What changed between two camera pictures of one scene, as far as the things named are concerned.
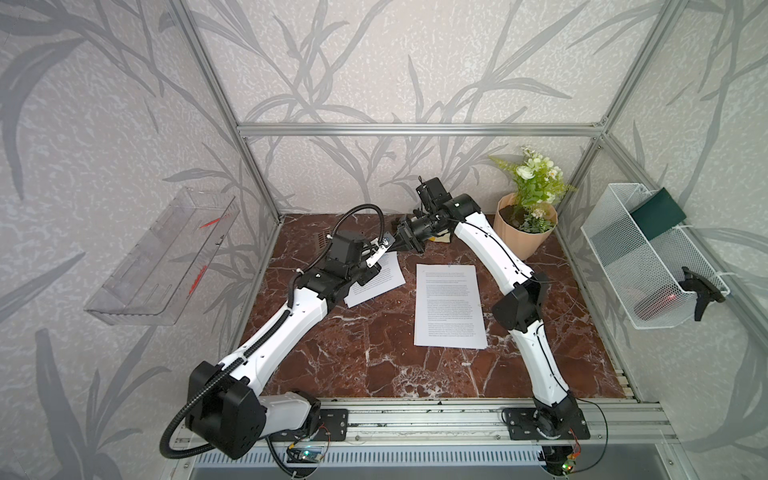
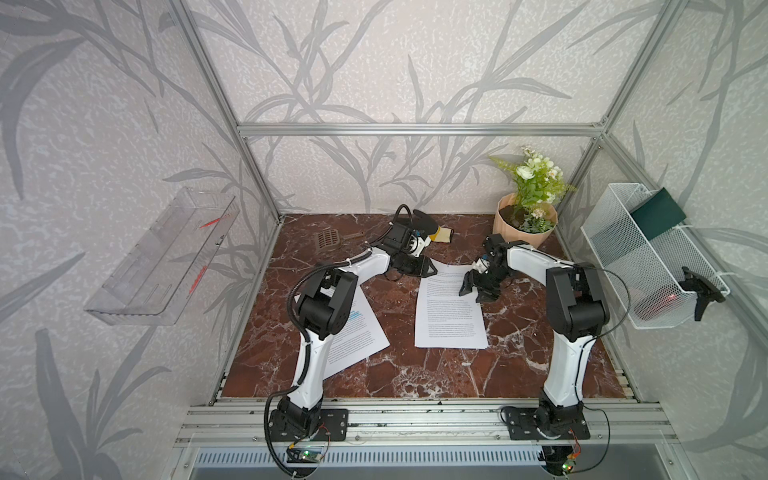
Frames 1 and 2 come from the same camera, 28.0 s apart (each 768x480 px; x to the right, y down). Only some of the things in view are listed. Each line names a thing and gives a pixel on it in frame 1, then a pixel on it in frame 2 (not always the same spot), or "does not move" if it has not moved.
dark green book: [659, 215] does not move
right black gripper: [404, 238] → [471, 281]
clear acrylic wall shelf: [155, 279] does not move
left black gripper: [369, 274] → [423, 270]
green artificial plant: [538, 185] does not move
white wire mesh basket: [646, 276] does not move
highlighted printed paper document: [390, 277] → [359, 337]
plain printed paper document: [448, 307] does not move
